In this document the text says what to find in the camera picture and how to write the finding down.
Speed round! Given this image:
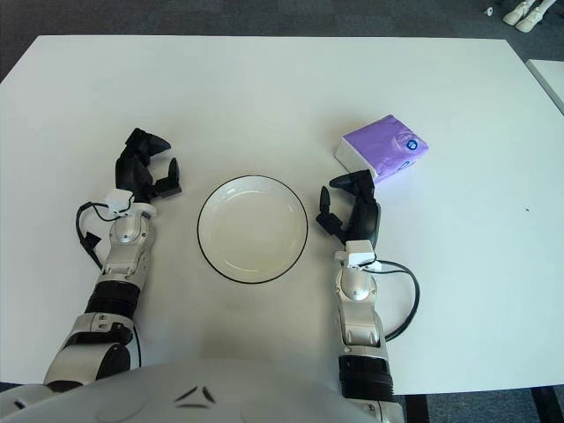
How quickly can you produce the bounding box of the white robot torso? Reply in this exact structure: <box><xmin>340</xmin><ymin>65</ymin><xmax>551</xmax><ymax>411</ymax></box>
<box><xmin>0</xmin><ymin>357</ymin><xmax>367</xmax><ymax>423</ymax></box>

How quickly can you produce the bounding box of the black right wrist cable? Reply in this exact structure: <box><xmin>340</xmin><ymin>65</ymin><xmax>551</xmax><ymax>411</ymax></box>
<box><xmin>369</xmin><ymin>259</ymin><xmax>420</xmax><ymax>341</ymax></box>

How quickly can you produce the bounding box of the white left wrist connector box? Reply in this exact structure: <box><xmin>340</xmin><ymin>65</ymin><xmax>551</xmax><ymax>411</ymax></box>
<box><xmin>107</xmin><ymin>188</ymin><xmax>134</xmax><ymax>217</ymax></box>

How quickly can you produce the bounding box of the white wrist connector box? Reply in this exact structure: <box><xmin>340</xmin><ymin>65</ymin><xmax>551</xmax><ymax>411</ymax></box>
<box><xmin>107</xmin><ymin>188</ymin><xmax>134</xmax><ymax>217</ymax></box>
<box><xmin>345</xmin><ymin>240</ymin><xmax>382</xmax><ymax>271</ymax></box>

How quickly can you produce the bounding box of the black table leg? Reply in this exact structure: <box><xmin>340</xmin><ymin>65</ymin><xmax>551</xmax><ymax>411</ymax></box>
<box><xmin>531</xmin><ymin>387</ymin><xmax>557</xmax><ymax>423</ymax></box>
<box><xmin>412</xmin><ymin>394</ymin><xmax>429</xmax><ymax>423</ymax></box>

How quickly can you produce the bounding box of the purple tissue paper pack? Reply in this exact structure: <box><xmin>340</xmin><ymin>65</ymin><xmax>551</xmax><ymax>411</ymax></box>
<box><xmin>334</xmin><ymin>114</ymin><xmax>429</xmax><ymax>185</ymax></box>

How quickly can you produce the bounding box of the white shoe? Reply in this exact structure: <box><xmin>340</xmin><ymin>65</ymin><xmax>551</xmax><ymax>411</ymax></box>
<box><xmin>515</xmin><ymin>0</ymin><xmax>556</xmax><ymax>33</ymax></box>
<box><xmin>503</xmin><ymin>0</ymin><xmax>534</xmax><ymax>26</ymax></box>

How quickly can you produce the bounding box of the white right wrist connector box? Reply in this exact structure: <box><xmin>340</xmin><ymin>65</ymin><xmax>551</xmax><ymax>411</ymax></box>
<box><xmin>345</xmin><ymin>240</ymin><xmax>382</xmax><ymax>271</ymax></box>

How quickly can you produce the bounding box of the white side table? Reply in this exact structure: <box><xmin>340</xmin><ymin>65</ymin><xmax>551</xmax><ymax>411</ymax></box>
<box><xmin>526</xmin><ymin>59</ymin><xmax>564</xmax><ymax>114</ymax></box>

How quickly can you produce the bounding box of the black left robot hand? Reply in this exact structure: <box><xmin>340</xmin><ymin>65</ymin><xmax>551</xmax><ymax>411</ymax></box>
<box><xmin>115</xmin><ymin>127</ymin><xmax>183</xmax><ymax>204</ymax></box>

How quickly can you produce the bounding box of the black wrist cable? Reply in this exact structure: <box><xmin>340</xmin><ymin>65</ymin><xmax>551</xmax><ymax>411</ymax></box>
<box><xmin>369</xmin><ymin>259</ymin><xmax>420</xmax><ymax>341</ymax></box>
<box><xmin>75</xmin><ymin>201</ymin><xmax>133</xmax><ymax>270</ymax></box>

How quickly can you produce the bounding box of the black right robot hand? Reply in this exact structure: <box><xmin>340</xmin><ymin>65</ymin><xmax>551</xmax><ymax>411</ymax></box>
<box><xmin>315</xmin><ymin>169</ymin><xmax>382</xmax><ymax>248</ymax></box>

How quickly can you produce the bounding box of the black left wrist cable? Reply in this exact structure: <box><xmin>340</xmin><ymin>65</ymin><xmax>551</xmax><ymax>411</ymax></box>
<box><xmin>75</xmin><ymin>201</ymin><xmax>133</xmax><ymax>270</ymax></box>

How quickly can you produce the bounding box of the white plate with black rim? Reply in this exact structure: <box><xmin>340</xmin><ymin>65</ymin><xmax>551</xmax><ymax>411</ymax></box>
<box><xmin>197</xmin><ymin>174</ymin><xmax>308</xmax><ymax>284</ymax></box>

